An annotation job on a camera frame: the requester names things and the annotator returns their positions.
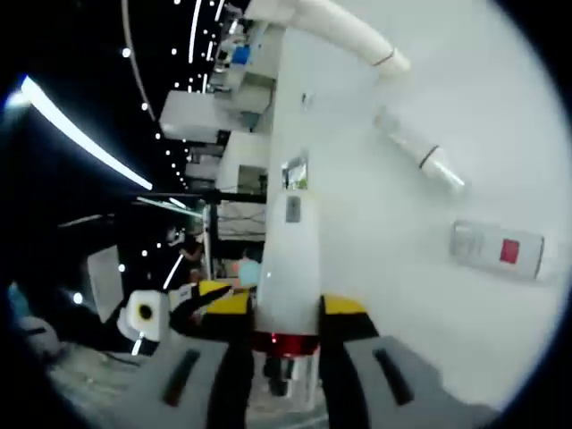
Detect white office desk row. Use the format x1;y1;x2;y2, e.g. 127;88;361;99
209;26;281;133

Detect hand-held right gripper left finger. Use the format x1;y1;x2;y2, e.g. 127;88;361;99
111;292;257;429

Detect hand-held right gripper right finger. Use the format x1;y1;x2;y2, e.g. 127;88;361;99
319;292;497;429

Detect clear-capped white tubes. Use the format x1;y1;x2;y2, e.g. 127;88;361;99
372;105;467;194

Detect long ceiling strip light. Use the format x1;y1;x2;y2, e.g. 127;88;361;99
17;74;154;191

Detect black metal frame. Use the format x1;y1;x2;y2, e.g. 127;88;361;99
131;187;269;245

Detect blue plush toy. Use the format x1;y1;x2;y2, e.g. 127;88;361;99
230;252;261;288

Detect tall white skincare tube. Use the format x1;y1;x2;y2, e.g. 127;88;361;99
244;0;411;82

